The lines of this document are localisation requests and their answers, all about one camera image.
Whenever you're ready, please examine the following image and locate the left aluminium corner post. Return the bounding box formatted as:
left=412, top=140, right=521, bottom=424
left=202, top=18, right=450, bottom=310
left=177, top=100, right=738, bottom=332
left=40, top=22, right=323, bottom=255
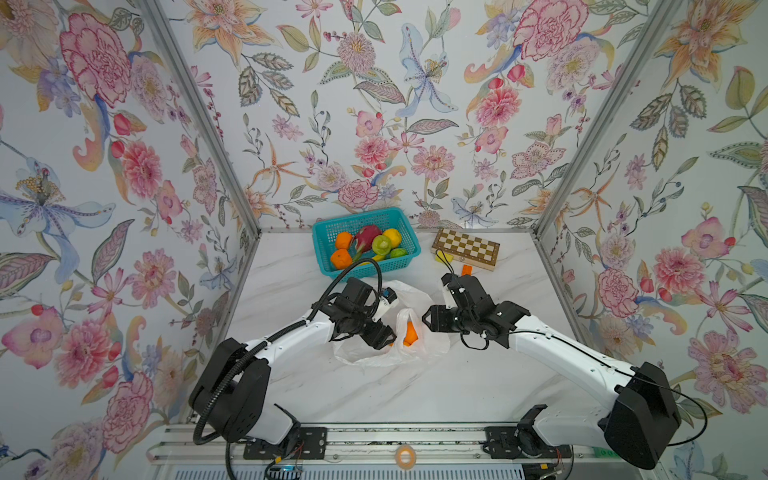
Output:
left=137, top=0, right=261, bottom=240

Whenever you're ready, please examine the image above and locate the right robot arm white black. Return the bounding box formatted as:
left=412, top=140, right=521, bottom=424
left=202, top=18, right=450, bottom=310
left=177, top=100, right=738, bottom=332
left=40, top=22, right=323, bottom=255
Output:
left=422, top=301, right=681, bottom=470

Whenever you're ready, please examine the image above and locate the green apple toy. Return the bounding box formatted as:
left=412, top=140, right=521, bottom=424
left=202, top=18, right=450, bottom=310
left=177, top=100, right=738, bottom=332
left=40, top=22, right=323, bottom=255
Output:
left=389, top=248, right=408, bottom=259

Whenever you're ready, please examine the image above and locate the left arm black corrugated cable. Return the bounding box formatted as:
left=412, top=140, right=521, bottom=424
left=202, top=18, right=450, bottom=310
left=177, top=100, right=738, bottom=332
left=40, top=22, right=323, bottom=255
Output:
left=191, top=256, right=385, bottom=480

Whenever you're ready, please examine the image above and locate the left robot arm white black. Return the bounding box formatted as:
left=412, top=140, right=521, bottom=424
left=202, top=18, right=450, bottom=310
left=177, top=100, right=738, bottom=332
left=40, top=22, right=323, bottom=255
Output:
left=189, top=290, right=399, bottom=451

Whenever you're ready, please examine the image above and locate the white translucent plastic bag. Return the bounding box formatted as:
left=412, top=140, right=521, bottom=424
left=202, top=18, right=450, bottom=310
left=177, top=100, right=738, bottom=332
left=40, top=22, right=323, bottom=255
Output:
left=333, top=280, right=451, bottom=368

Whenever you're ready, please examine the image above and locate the green pepper toy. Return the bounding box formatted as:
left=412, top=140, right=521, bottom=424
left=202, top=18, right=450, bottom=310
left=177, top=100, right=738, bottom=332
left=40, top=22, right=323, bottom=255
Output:
left=371, top=234, right=393, bottom=257

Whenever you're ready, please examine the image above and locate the aluminium corner post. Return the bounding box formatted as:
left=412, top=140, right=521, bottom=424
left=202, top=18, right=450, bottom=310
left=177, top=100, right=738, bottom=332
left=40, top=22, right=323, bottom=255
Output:
left=531, top=1, right=679, bottom=240
left=137, top=0, right=261, bottom=240

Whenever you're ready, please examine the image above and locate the yellow block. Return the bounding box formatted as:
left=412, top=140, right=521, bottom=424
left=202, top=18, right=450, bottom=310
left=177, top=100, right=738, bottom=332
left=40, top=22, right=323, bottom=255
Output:
left=435, top=252, right=453, bottom=264

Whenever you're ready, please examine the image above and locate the right aluminium corner post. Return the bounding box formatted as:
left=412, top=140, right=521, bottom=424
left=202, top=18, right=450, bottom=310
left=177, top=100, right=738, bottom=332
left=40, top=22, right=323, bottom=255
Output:
left=531, top=1, right=679, bottom=240

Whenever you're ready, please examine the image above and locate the pink dragon fruit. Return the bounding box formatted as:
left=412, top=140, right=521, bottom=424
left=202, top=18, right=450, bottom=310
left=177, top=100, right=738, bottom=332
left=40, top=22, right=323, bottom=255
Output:
left=352, top=225, right=382, bottom=255

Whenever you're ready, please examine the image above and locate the yellow lemon toy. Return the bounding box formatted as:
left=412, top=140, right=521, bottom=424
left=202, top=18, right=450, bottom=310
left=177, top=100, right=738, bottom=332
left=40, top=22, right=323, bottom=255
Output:
left=383, top=228, right=402, bottom=249

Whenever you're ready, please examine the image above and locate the orange fruit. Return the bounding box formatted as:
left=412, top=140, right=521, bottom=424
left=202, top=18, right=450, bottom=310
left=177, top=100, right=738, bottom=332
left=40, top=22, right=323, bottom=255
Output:
left=335, top=232, right=354, bottom=250
left=403, top=321, right=419, bottom=347
left=330, top=249, right=353, bottom=270

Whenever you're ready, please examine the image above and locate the green lego plate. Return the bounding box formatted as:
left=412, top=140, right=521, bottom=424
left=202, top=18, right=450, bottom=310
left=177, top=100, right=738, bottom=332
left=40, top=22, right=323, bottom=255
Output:
left=593, top=447, right=612, bottom=458

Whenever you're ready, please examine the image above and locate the teal plastic basket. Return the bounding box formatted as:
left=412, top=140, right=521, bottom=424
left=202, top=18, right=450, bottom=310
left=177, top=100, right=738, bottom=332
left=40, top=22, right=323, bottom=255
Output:
left=312, top=207, right=421, bottom=278

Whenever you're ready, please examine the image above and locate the yellow banana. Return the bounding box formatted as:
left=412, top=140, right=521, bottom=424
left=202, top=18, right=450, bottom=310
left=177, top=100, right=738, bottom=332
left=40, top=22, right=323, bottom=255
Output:
left=362, top=251, right=388, bottom=263

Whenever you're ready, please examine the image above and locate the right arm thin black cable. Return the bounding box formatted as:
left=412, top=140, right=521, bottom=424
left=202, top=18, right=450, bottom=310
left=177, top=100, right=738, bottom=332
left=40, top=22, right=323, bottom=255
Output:
left=433, top=248, right=709, bottom=480

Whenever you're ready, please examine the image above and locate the wooden chessboard box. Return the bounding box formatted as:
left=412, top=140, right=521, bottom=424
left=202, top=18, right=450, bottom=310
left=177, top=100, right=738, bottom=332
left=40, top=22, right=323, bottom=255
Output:
left=431, top=228, right=500, bottom=271

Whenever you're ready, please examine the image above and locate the aluminium rail base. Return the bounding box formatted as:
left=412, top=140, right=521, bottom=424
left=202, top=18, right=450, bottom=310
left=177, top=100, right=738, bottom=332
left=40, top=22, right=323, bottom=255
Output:
left=148, top=423, right=669, bottom=479

